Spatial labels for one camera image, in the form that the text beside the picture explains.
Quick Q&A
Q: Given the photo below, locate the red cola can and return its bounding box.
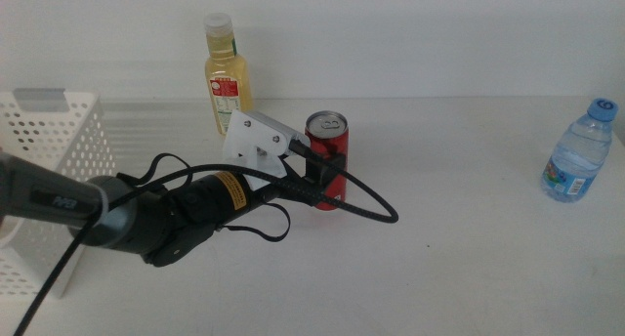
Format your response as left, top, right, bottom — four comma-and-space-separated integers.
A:
305, 110, 350, 212

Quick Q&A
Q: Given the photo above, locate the yellow juice bottle white cap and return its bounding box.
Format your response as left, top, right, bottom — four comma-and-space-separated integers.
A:
203, 12, 255, 137

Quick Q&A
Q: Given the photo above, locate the clear water bottle blue cap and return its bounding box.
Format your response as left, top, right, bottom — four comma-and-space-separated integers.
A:
540, 98, 619, 203

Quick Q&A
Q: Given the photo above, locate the white perforated plastic basket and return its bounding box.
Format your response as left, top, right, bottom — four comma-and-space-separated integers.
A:
0, 88, 119, 299

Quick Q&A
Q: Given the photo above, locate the thin black cable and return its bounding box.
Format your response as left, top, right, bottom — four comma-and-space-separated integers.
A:
115, 152, 292, 243

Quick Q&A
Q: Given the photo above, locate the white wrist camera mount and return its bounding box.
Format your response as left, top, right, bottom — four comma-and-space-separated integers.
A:
222, 109, 312, 190

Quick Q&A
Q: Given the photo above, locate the thick black braided cable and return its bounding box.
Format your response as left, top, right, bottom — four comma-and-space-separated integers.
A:
12, 139, 399, 336

